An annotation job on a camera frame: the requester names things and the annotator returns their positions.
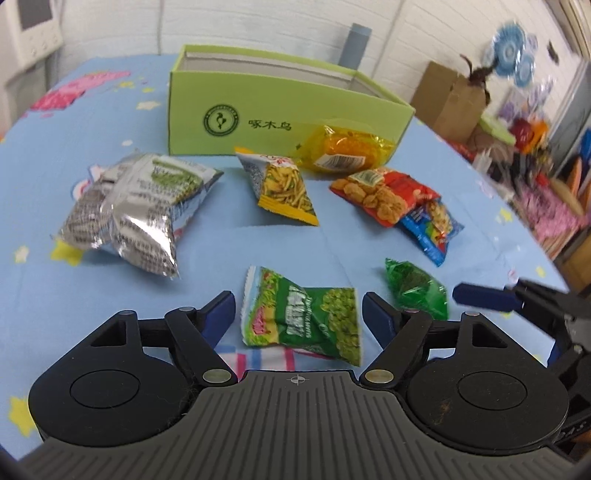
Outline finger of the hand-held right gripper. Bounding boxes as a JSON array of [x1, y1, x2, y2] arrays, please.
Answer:
[[452, 278, 591, 324]]

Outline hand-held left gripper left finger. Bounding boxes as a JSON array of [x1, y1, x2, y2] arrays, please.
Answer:
[[88, 291, 238, 387]]

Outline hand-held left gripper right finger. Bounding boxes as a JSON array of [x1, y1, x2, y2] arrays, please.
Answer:
[[360, 292, 509, 387]]

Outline small dark green snack packet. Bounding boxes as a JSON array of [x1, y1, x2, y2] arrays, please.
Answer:
[[385, 258, 450, 320]]

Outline green pea snack packet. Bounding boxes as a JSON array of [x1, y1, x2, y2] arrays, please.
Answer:
[[240, 265, 361, 367]]

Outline light green cardboard box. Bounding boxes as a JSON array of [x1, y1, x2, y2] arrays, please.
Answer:
[[166, 45, 416, 169]]

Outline blue snack packet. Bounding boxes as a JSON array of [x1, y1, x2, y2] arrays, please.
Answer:
[[399, 198, 465, 267]]

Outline pink cloth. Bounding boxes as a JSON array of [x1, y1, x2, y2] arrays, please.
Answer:
[[512, 180, 583, 259]]

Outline plain silver snack packet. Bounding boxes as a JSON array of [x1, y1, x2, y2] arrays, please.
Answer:
[[51, 178, 182, 280]]

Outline red fried snack packet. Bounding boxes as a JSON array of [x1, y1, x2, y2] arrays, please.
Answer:
[[329, 168, 439, 228]]

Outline yellow fried strips snack packet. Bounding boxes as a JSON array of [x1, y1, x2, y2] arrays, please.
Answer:
[[235, 148, 320, 227]]

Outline silver packet with green print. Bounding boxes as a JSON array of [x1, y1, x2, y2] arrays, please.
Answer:
[[90, 154, 225, 232]]

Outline orange cushions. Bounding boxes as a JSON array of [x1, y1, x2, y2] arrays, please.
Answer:
[[549, 157, 591, 217]]

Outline light green box lid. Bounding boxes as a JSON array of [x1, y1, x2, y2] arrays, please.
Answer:
[[478, 113, 518, 144]]

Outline red toy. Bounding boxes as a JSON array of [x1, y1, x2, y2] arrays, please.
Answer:
[[510, 117, 550, 148]]

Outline orange transparent snack packet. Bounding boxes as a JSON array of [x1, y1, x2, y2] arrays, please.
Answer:
[[295, 124, 397, 174]]

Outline brown cardboard box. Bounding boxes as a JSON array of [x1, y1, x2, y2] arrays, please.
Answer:
[[411, 61, 492, 144]]

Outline dried dark plant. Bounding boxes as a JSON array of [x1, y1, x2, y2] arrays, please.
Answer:
[[459, 53, 497, 88]]

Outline blue cartoon printed tablecloth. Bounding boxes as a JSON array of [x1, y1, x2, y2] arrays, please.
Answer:
[[0, 53, 561, 462]]

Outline small blue paper fan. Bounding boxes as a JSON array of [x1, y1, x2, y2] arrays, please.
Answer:
[[512, 41, 539, 88]]

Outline large blue paper fan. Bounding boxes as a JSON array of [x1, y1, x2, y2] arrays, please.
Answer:
[[482, 23, 525, 77]]

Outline grey upright tube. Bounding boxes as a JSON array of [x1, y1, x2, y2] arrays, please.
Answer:
[[338, 23, 372, 68]]

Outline white wall monitor device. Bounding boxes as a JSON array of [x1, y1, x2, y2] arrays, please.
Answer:
[[0, 0, 63, 88]]

